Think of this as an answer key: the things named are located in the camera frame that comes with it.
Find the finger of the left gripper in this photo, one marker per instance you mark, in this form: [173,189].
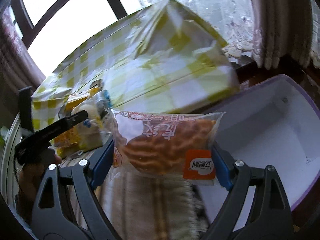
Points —
[61,126]

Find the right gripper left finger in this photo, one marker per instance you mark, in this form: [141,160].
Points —
[53,216]

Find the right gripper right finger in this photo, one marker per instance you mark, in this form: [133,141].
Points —
[270,213]

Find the tiger-stripe bread package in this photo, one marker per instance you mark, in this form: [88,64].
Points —
[168,146]

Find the person's left hand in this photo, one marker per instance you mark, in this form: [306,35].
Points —
[31,174]

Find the yellow cake package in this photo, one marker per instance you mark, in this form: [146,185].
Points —
[80,138]

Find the yellow snack packet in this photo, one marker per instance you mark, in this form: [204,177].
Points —
[77,98]

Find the white round bun package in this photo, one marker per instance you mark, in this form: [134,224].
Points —
[96,107]

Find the striped towel cushion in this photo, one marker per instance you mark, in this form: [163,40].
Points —
[148,208]

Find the white purple-rimmed box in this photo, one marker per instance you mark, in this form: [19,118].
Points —
[276,123]

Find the yellow checkered tablecloth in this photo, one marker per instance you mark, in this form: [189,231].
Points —
[161,59]

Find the brown curtain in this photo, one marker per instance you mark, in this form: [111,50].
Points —
[281,27]

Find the white lace curtain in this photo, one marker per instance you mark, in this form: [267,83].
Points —
[232,19]

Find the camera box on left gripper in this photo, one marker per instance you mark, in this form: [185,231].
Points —
[24,107]

